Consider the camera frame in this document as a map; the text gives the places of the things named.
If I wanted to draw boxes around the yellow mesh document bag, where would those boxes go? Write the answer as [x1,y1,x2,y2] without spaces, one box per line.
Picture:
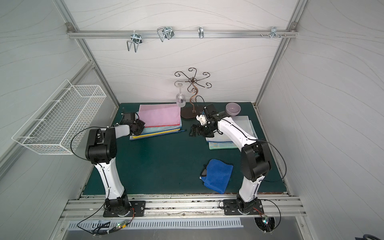
[130,128,181,141]

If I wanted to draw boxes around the white wire basket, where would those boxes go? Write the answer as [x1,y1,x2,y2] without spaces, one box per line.
[12,80,107,155]

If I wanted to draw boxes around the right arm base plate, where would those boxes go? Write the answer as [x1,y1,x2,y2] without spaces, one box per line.
[223,198,264,216]

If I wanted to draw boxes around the metal scroll glass rack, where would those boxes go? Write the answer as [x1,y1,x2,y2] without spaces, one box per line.
[175,67,212,119]

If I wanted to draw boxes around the metal hook clip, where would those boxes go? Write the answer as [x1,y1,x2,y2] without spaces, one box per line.
[127,32,143,53]
[260,27,287,39]
[198,27,204,39]
[157,26,175,42]

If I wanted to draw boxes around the pink mesh document bag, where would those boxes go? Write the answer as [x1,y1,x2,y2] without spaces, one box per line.
[138,104,181,128]

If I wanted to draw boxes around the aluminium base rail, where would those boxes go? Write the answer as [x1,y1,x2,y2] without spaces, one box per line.
[60,193,307,221]

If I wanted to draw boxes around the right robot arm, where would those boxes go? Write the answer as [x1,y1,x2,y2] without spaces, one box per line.
[190,104,274,215]

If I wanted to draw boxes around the blue microfibre cloth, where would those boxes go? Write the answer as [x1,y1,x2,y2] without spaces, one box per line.
[200,159,234,194]

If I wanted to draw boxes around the pink ceramic bowl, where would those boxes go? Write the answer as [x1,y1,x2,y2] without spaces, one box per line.
[225,103,241,116]

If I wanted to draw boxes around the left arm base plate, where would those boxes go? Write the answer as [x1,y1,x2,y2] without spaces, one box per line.
[103,201,146,218]

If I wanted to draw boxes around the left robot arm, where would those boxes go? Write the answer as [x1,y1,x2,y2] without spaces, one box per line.
[70,112,145,217]

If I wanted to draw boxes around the green mesh document bag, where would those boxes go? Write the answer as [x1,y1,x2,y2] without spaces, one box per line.
[207,123,257,150]

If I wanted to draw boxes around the aluminium cross rail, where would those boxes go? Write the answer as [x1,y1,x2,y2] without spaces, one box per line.
[67,29,299,40]

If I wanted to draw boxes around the wine glass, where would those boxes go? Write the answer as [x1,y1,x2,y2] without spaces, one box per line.
[175,81,186,108]

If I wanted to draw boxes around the white vent strip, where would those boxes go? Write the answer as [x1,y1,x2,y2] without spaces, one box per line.
[67,218,244,231]

